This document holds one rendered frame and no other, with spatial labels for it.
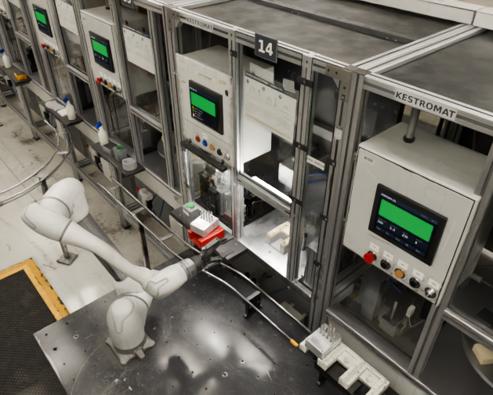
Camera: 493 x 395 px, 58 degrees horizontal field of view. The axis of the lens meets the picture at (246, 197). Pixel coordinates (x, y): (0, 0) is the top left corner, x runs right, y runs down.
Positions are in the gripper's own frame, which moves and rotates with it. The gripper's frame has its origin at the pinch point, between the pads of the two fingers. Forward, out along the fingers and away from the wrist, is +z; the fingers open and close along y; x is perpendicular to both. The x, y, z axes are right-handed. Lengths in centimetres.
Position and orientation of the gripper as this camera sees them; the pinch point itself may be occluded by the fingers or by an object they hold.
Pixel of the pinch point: (227, 245)
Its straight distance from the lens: 212.1
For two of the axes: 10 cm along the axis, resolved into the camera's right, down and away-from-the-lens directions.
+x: -6.6, -4.5, 6.1
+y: 0.0, -8.0, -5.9
